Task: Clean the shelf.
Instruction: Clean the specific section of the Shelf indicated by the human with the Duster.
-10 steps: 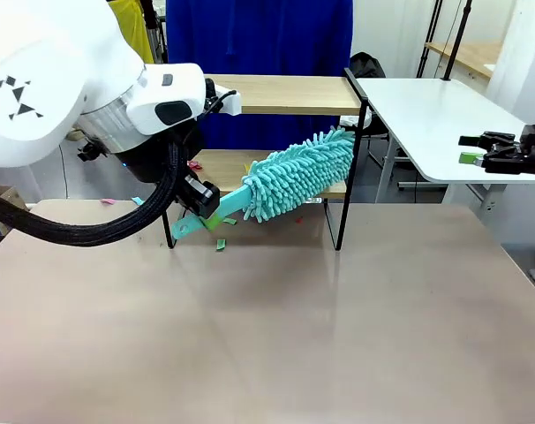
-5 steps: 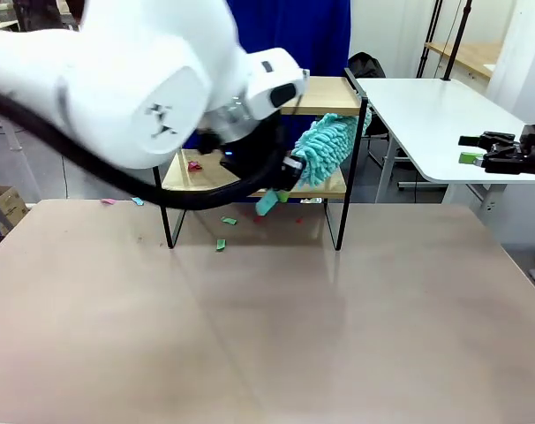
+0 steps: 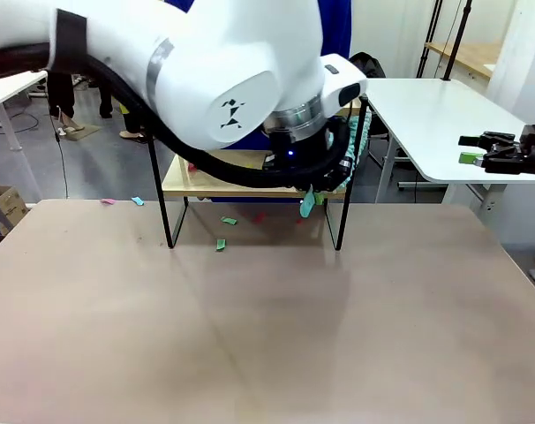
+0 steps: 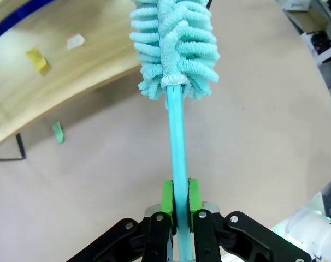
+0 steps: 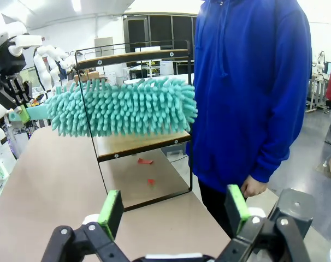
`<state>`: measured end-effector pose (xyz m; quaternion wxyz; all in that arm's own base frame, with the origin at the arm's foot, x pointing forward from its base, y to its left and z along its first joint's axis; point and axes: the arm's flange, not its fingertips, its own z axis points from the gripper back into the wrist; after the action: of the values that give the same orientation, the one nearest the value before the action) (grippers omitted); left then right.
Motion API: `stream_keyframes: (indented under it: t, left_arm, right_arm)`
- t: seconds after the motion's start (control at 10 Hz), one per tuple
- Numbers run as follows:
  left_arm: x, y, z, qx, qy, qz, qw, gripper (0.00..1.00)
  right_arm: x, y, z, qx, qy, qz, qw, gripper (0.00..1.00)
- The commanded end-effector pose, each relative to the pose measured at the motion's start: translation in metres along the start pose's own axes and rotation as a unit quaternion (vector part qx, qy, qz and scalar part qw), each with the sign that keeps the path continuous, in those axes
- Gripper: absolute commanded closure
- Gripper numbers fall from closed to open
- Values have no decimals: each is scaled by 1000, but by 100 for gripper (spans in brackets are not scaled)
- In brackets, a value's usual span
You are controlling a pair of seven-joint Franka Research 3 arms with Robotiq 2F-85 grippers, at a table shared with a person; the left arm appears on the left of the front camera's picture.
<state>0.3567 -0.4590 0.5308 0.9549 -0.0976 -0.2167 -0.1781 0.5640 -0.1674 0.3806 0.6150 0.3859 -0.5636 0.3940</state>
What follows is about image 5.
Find small distant white robot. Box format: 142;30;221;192
312;50;327;74

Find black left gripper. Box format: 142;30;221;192
0;40;32;123

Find aluminium frame rack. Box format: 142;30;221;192
306;75;330;112

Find person in blue hoodie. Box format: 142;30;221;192
186;0;314;238

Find black frame wooden shelf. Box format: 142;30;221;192
74;40;194;212

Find black framed glass partition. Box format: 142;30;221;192
123;15;199;52

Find grey plastic step stool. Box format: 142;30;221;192
165;143;188;157

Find black metal mount block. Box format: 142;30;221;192
268;187;316;241

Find teal microfiber duster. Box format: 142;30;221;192
9;76;198;138

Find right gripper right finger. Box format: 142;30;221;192
217;184;311;262

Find person left forearm blue sleeve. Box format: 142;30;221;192
246;103;303;189

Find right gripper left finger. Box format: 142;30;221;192
41;189;131;262

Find computer monitor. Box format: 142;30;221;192
17;67;42;91

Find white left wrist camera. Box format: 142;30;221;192
8;35;43;57

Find person left hand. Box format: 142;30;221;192
240;176;267;198

